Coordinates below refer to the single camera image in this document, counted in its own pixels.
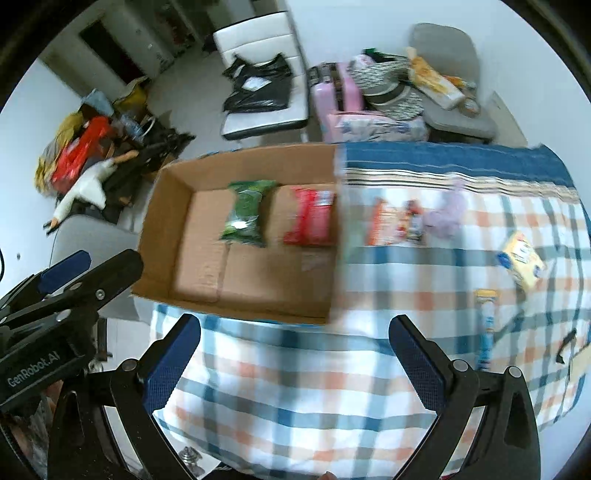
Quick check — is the yellow tissue pack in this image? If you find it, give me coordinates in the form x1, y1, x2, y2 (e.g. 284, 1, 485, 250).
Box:
497, 231, 546, 292

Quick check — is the blue ice cream cone wrapper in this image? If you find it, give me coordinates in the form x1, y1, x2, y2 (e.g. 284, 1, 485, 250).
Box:
475, 289, 498, 371

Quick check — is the white black chair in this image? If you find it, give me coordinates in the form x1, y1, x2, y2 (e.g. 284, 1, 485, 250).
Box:
213, 11, 310, 142

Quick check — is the red plastic bag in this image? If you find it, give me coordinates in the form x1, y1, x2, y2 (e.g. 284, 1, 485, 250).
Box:
51, 116, 115, 194

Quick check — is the red noodle packet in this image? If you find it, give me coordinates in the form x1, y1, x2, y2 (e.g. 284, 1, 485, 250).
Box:
283, 187, 335, 247

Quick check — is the yellow printed snack bag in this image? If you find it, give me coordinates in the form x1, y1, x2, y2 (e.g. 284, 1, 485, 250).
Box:
407, 47, 465, 110

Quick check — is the black plastic bag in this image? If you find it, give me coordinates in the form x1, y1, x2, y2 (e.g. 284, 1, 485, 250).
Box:
222, 53, 294, 114

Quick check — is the orange snack bag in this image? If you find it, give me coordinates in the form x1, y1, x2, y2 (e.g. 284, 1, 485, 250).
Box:
366, 198, 424, 247

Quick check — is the patterned black white bag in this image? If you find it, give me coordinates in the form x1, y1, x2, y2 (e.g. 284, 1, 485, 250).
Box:
346, 54, 424, 121

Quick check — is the tape roll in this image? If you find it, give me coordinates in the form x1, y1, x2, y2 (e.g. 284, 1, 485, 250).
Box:
458, 97, 481, 118

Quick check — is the grey seat cushion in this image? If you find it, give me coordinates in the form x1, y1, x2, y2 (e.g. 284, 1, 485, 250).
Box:
50, 215, 153, 324

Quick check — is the purple soft cloth toy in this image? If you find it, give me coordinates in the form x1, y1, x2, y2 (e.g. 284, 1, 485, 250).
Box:
423, 178, 467, 240

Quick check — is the brown cardboard box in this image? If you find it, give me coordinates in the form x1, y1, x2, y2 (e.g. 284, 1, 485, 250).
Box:
132, 143, 339, 325

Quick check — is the dark green snack bag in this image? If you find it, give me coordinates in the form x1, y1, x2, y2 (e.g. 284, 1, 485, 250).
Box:
219, 180, 277, 248

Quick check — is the pink suitcase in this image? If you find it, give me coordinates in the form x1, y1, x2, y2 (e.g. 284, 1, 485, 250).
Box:
308, 62, 363, 142

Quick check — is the white goose plush toy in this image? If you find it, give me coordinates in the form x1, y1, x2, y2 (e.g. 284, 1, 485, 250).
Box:
43, 150, 139, 235

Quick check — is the grey chair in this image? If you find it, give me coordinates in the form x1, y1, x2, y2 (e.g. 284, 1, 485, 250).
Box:
410, 23, 497, 143

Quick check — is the floral pink pillow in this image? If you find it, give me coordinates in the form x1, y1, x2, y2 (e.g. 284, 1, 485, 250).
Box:
322, 111, 430, 143

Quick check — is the plaid checkered bed sheet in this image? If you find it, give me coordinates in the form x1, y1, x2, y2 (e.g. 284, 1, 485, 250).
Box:
155, 143, 590, 479

